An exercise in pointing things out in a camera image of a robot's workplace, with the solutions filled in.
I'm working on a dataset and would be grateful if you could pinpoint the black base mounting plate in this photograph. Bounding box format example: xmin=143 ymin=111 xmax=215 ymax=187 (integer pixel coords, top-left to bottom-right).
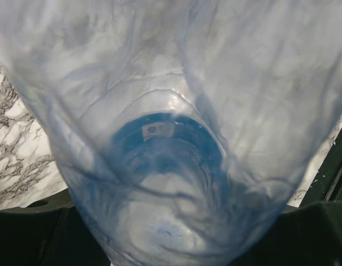
xmin=299 ymin=131 xmax=342 ymax=208

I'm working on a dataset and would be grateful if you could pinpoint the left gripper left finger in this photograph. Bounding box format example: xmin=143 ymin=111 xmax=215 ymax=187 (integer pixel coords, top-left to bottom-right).
xmin=0 ymin=190 xmax=110 ymax=265

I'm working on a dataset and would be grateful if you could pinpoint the clear bottle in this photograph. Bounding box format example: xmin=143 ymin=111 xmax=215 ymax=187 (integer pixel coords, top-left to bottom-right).
xmin=0 ymin=1 xmax=342 ymax=265

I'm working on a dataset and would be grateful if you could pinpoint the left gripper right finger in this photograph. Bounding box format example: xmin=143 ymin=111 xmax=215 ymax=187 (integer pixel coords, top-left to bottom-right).
xmin=243 ymin=201 xmax=342 ymax=265

